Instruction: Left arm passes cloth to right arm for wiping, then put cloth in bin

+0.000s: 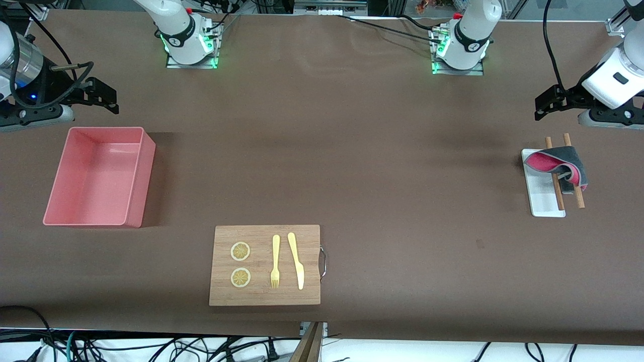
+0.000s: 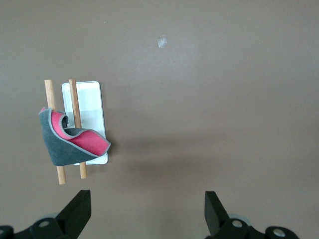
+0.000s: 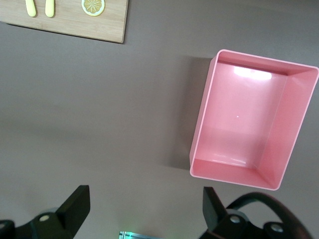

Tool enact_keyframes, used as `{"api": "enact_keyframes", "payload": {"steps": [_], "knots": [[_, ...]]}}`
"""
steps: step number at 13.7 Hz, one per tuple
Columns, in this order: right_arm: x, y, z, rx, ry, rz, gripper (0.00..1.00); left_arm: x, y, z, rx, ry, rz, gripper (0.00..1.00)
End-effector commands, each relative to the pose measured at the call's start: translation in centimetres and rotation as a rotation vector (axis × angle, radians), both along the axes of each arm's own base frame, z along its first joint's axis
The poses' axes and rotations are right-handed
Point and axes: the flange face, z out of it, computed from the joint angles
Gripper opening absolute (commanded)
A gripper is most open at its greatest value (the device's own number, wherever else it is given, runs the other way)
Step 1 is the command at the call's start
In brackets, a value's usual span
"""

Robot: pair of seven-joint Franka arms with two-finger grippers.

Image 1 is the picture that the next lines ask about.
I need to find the black looped floor cable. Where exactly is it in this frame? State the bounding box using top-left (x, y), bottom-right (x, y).
top-left (0, 305), bottom-right (54, 362)

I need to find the wooden chopsticks pair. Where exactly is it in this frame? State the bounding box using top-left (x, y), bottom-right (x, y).
top-left (562, 133), bottom-right (586, 209)

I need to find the brown wooden plank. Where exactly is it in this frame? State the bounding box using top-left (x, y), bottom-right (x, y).
top-left (289, 322), bottom-right (326, 362)

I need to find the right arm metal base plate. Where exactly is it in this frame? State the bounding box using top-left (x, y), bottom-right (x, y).
top-left (165, 14), bottom-right (220, 70)

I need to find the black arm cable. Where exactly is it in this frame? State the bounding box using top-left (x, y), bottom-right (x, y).
top-left (541, 0), bottom-right (570, 94)
top-left (0, 4), bottom-right (96, 110)

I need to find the long black base cable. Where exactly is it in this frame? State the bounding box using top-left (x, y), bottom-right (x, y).
top-left (334, 14), bottom-right (448, 46)

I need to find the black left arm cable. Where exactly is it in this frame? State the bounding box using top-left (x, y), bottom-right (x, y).
top-left (541, 0), bottom-right (570, 94)

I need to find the wooden cutting board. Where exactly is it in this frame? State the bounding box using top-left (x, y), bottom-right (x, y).
top-left (209, 225), bottom-right (328, 306)

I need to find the wooden rack rod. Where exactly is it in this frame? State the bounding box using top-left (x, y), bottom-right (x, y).
top-left (545, 137), bottom-right (566, 211)

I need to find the grey metal box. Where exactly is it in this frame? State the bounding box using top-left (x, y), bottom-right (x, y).
top-left (294, 0), bottom-right (369, 16)

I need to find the teal floor cable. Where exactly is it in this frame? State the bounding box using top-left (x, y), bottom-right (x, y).
top-left (64, 330), bottom-right (79, 362)

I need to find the grey and pink cloth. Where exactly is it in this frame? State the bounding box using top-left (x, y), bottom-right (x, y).
top-left (523, 145), bottom-right (589, 195)

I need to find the white rack base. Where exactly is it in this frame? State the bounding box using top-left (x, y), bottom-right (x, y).
top-left (521, 149), bottom-right (567, 218)

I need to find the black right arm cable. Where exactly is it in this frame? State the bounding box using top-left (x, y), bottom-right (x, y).
top-left (0, 4), bottom-right (96, 110)

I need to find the yellow plastic fork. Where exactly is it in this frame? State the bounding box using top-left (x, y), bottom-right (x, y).
top-left (270, 234), bottom-right (281, 289)

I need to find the yellow plastic knife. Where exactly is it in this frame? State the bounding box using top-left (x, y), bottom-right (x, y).
top-left (287, 232), bottom-right (305, 291)

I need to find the short black base cable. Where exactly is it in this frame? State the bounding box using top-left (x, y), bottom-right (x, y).
top-left (399, 14), bottom-right (445, 32)

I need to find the pink plastic bin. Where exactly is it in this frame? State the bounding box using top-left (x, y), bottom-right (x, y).
top-left (43, 127), bottom-right (156, 228)

